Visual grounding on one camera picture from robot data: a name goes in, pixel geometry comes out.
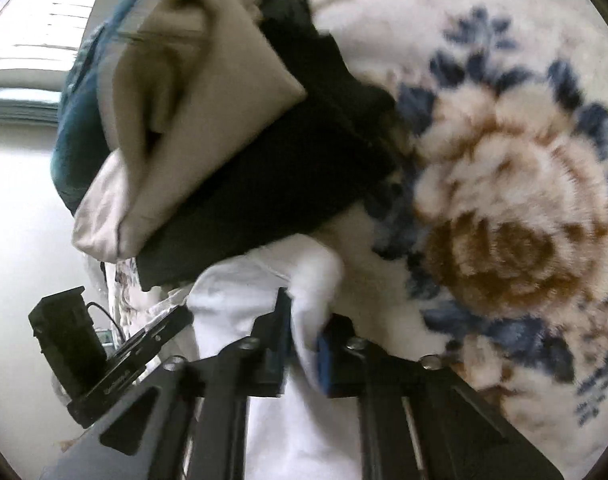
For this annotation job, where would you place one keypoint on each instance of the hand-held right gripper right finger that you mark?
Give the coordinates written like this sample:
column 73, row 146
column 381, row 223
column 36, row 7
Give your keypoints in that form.
column 327, row 360

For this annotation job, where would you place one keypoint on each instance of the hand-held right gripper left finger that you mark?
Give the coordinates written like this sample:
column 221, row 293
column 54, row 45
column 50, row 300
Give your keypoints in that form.
column 273, row 345

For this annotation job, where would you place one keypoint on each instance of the white garment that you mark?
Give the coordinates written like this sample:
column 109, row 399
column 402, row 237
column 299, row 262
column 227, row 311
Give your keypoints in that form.
column 284, row 410

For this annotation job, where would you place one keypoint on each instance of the black folded garment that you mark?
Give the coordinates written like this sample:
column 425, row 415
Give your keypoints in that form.
column 264, row 180

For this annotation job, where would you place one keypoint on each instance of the floral plush blanket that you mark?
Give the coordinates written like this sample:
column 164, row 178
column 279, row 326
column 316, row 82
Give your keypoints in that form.
column 484, row 185

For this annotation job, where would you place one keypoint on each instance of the beige folded garment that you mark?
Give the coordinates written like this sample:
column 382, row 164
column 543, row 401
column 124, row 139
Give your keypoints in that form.
column 183, row 125

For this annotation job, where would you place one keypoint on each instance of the teal folded garment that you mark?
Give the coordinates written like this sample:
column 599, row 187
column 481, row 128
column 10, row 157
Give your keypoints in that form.
column 83, row 110

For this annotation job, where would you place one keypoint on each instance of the window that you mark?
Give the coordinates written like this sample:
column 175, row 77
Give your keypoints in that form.
column 38, row 25

